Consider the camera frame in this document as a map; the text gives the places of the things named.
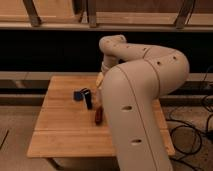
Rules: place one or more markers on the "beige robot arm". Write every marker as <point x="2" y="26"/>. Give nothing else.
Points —
<point x="134" y="76"/>

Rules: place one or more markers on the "wooden table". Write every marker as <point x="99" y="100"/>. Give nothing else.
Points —
<point x="65" y="127"/>

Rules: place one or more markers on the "dark red oblong object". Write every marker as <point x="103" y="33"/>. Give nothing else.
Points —
<point x="99" y="115"/>

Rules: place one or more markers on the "blue eraser block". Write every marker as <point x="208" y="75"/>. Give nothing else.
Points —
<point x="78" y="96"/>

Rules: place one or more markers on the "wooden wall shelf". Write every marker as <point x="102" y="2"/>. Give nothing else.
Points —
<point x="108" y="15"/>

